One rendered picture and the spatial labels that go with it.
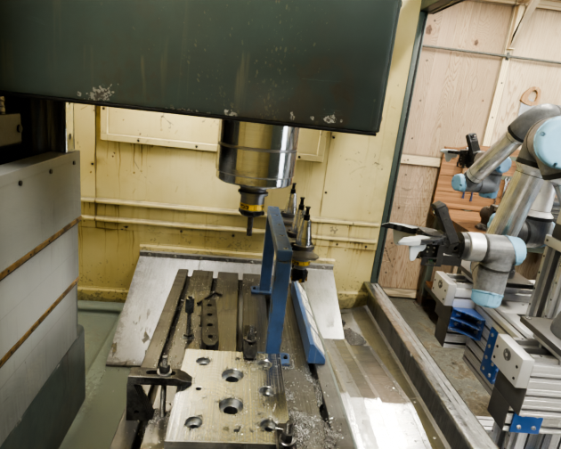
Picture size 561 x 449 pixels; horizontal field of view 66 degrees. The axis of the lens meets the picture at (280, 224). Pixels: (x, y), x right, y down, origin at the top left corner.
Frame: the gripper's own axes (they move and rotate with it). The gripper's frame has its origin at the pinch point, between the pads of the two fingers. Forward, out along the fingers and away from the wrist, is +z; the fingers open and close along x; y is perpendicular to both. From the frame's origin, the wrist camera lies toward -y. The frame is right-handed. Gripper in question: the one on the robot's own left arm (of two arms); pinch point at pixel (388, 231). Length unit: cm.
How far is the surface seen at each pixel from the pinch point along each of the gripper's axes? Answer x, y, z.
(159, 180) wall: 82, 10, 76
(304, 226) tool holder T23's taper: 4.2, 2.3, 20.8
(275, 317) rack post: -1.6, 26.1, 26.2
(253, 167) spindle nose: -24.9, -16.1, 35.4
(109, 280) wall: 81, 58, 97
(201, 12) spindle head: -30, -40, 46
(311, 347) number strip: 0.0, 35.2, 15.3
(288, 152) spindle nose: -22.2, -19.2, 29.2
